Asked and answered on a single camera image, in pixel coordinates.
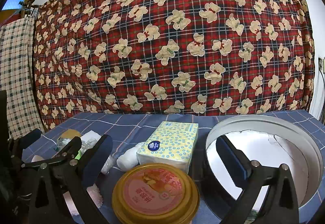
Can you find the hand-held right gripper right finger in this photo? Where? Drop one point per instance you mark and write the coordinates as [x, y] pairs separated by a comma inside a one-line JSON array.
[[229, 160]]

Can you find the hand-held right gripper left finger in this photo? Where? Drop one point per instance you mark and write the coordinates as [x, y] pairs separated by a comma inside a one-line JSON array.
[[97, 163]]

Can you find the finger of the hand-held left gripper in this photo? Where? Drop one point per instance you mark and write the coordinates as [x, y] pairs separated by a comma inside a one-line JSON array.
[[30, 137], [68, 149]]

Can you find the clear bag of cotton balls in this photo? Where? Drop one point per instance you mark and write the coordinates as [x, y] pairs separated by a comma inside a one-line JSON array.
[[107, 164]]

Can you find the yellow-brown sponge block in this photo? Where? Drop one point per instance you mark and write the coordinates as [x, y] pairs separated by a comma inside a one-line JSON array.
[[69, 134]]

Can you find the white fluffy cloth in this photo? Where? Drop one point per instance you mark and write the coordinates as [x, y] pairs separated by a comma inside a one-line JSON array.
[[94, 196]]

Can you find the blue plaid bed sheet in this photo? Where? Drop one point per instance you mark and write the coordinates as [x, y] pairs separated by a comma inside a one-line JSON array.
[[132, 127]]

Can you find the yellow patterned tissue pack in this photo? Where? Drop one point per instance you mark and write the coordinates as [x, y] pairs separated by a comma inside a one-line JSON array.
[[170, 145]]

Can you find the white green checkered cloth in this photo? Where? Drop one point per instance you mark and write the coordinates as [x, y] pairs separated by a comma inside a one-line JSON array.
[[15, 74]]

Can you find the round gold-rimmed tin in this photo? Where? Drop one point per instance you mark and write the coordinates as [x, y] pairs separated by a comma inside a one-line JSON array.
[[155, 193]]

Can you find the metal clothes hanger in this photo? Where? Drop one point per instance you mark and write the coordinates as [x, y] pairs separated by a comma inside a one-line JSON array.
[[30, 8]]

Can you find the red plaid bear-print blanket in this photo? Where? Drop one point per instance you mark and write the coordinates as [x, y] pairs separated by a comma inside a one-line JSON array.
[[177, 36]]

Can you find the wall socket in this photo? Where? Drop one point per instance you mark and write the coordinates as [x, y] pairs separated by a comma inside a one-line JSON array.
[[322, 63]]

